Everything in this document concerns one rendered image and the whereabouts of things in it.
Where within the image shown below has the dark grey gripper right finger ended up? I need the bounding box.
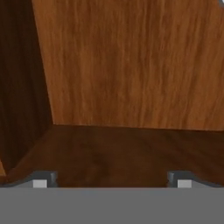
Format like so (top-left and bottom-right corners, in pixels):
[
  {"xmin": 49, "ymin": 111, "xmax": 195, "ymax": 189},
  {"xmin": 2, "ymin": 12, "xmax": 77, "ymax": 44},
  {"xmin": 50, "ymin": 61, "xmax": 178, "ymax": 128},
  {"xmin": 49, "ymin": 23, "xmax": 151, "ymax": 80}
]
[{"xmin": 166, "ymin": 170, "xmax": 224, "ymax": 189}]

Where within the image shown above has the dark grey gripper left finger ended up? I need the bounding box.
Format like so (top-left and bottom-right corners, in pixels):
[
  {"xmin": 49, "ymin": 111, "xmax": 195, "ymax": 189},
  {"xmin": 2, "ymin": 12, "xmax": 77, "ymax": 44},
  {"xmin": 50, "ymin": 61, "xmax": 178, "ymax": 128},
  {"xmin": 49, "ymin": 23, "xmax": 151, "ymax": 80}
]
[{"xmin": 0, "ymin": 170, "xmax": 59, "ymax": 189}]

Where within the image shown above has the dark brown wooden counter cabinet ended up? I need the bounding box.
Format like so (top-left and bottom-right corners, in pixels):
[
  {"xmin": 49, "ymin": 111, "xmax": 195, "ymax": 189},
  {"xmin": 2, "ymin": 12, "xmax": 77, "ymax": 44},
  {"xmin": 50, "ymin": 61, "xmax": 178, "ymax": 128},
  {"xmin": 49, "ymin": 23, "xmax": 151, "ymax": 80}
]
[{"xmin": 0, "ymin": 0, "xmax": 224, "ymax": 189}]

